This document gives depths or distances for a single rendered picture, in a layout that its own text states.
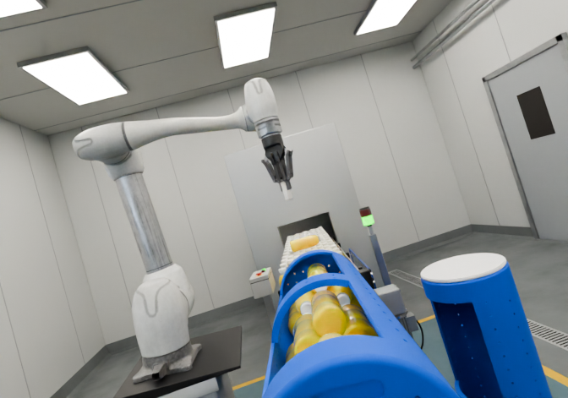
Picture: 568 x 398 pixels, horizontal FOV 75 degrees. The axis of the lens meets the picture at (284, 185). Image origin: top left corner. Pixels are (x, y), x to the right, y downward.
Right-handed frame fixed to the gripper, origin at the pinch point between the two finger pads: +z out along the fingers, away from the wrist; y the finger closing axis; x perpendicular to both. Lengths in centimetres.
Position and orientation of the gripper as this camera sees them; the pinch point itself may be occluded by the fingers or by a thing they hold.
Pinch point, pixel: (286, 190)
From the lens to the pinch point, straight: 131.3
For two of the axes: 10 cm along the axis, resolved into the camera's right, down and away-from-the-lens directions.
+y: 8.0, -2.6, -5.4
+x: 5.2, -1.2, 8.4
